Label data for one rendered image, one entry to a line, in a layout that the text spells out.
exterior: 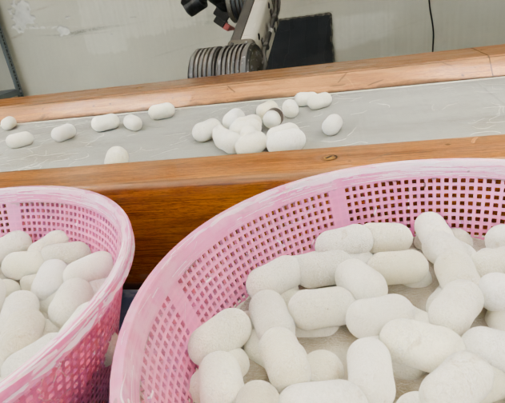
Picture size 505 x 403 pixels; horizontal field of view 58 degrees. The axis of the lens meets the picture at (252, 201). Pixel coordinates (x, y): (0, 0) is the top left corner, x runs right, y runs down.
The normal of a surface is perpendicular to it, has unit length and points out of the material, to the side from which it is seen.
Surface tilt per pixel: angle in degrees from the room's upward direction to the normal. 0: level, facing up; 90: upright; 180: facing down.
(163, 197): 90
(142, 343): 75
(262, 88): 45
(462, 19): 90
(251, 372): 0
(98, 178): 0
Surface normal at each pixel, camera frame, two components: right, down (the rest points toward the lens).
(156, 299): 0.91, -0.27
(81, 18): -0.12, 0.41
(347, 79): -0.20, -0.34
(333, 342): -0.13, -0.91
